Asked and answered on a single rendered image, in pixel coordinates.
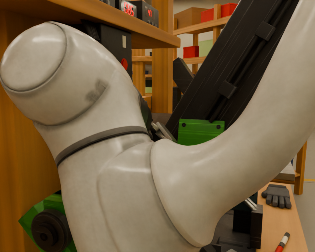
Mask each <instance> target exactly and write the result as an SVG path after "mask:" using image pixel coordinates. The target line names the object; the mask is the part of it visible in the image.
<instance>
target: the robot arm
mask: <svg viewBox="0 0 315 252"><path fill-rule="evenodd" d="M0 82H1V85H2V86H3V88H4V90H5V92H6V93H7V95H8V96H9V97H10V99H11V100H12V101H13V103H14V104H15V105H16V107H17V108H18V109H19V110H20V111H21V112H22V113H23V114H24V115H25V116H26V117H27V118H28V119H30V120H32V121H33V125H34V126H35V128H36V129H37V130H38V132H39V133H40V135H41V136H42V138H43V139H44V141H45V142H46V144H47V146H48V148H49V150H50V151H51V154H52V156H53V158H54V160H55V163H56V166H57V170H58V174H59V178H60V183H61V193H62V201H63V205H64V209H65V214H66V217H67V221H68V225H69V228H70V231H71V234H72V237H73V240H74V243H75V246H76V249H77V252H200V250H201V249H202V247H205V246H207V245H209V244H210V243H211V242H212V241H213V238H214V234H215V229H216V227H217V224H218V222H219V220H220V219H221V217H222V216H223V215H224V214H225V213H227V212H228V211H230V210H231V209H232V208H234V207H236V206H237V205H239V204H240V203H242V202H243V201H245V200H246V199H248V198H249V197H251V196H252V195H254V194H255V193H257V192H258V191H259V190H261V189H262V188H263V187H265V186H266V185H267V184H268V183H270V182H271V181H272V180H273V179H274V178H275V177H276V176H278V175H279V174H280V173H281V172H282V171H283V170H284V169H285V168H286V166H287V165H288V164H289V163H290V162H291V161H292V160H293V159H294V157H295V156H296V155H297V154H298V152H299V151H300V150H301V148H302V147H303V146H304V144H305V143H306V141H307V140H308V139H309V137H310V136H311V134H312V132H313V131H314V129H315V0H300V1H299V3H298V5H297V7H296V9H295V11H294V13H293V15H292V17H291V19H290V21H289V23H288V26H287V28H286V30H285V32H284V34H283V36H282V38H281V40H280V42H279V44H278V46H277V48H276V50H275V52H274V54H273V57H272V59H271V61H270V63H269V65H268V67H267V69H266V71H265V73H264V75H263V77H262V79H261V81H260V83H259V85H258V87H257V89H256V91H255V93H254V95H253V97H252V99H251V100H250V102H249V104H248V105H247V107H246V109H245V110H244V111H243V113H242V114H241V116H240V117H239V118H238V119H237V120H236V122H235V123H234V124H233V125H232V126H231V127H229V128H228V129H227V130H226V131H225V132H223V133H222V134H220V135H219V136H217V137H216V138H214V139H212V140H210V141H207V142H205V143H202V144H198V145H192V146H184V145H180V144H177V143H175V142H173V141H171V140H169V139H167V138H166V137H164V136H163V135H162V136H160V135H158V134H157V132H158V131H159V130H160V129H159V128H158V126H157V125H155V124H154V123H153V122H152V121H154V120H153V119H152V113H151V110H150V108H149V107H148V104H147V103H148V102H147V101H145V100H144V98H143V97H142V95H141V93H140V92H139V90H138V89H137V88H136V87H135V85H134V84H133V82H132V79H131V77H130V76H129V74H128V73H127V71H126V70H125V68H124V67H123V66H122V64H121V63H120V62H119V61H118V60H117V59H116V58H115V57H114V55H113V54H112V53H111V52H109V51H108V50H107V49H106V48H105V47H104V46H103V45H101V44H100V43H99V42H98V41H96V40H95V39H93V38H92V37H90V36H89V35H87V34H85V33H83V32H81V31H79V30H77V29H75V28H73V27H71V26H68V25H65V24H62V23H58V22H54V21H49V22H45V23H43V24H40V25H37V26H34V27H32V28H30V29H28V30H26V31H24V32H23V33H21V34H20V35H19V36H18V37H17V38H16V39H14V40H13V41H12V43H11V44H10V45H9V46H8V47H7V49H6V51H5V53H4V54H3V57H2V59H1V63H0Z"/></svg>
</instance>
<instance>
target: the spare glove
mask: <svg viewBox="0 0 315 252"><path fill-rule="evenodd" d="M261 196H262V197H263V198H266V197H267V198H266V204H268V205H270V204H271V203H272V205H273V206H274V207H277V206H278V201H279V207H280V208H282V209H284V208H285V205H286V208H288V209H291V208H292V204H291V201H290V192H289V190H288V189H287V187H286V186H284V185H276V184H269V186H268V187H267V189H266V190H265V191H264V192H262V194H261ZM272 200H273V201H272Z"/></svg>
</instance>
